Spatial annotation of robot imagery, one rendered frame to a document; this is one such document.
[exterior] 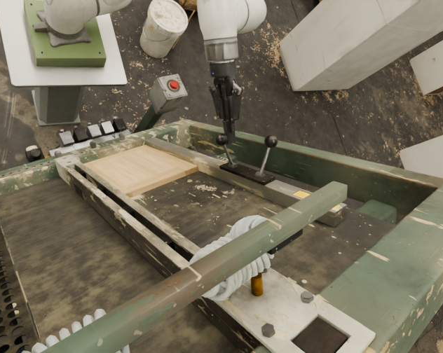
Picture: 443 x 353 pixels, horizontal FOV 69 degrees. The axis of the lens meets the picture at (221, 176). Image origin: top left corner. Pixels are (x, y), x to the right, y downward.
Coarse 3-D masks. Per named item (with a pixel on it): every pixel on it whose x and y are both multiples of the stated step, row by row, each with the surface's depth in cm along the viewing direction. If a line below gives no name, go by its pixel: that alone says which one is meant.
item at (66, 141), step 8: (120, 120) 154; (80, 128) 144; (88, 128) 146; (96, 128) 148; (104, 128) 150; (112, 128) 151; (120, 128) 153; (64, 136) 140; (72, 136) 149; (80, 136) 143; (88, 136) 151; (96, 136) 147; (104, 136) 151; (112, 136) 153; (64, 144) 139; (72, 144) 143; (80, 144) 145; (88, 144) 146; (32, 152) 130; (40, 152) 131; (64, 152) 141; (32, 160) 133
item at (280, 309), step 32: (64, 160) 117; (96, 192) 89; (128, 224) 72; (160, 224) 70; (256, 224) 36; (160, 256) 62; (192, 256) 60; (256, 288) 43; (288, 288) 44; (224, 320) 49; (256, 320) 40; (288, 320) 39; (352, 320) 38; (288, 352) 36; (352, 352) 35
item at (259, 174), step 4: (268, 136) 91; (272, 136) 91; (264, 140) 92; (268, 140) 90; (272, 140) 90; (276, 140) 91; (268, 144) 91; (272, 144) 91; (276, 144) 91; (268, 148) 92; (268, 152) 92; (264, 156) 92; (264, 160) 92; (264, 164) 92; (256, 172) 93; (260, 172) 92; (260, 176) 91
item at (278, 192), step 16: (160, 144) 134; (192, 160) 116; (208, 160) 111; (224, 176) 103; (240, 176) 96; (256, 192) 93; (272, 192) 87; (288, 192) 84; (336, 208) 75; (336, 224) 75
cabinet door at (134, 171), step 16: (96, 160) 130; (112, 160) 129; (128, 160) 127; (144, 160) 125; (160, 160) 123; (176, 160) 121; (112, 176) 113; (128, 176) 112; (144, 176) 110; (160, 176) 108; (176, 176) 109; (128, 192) 99
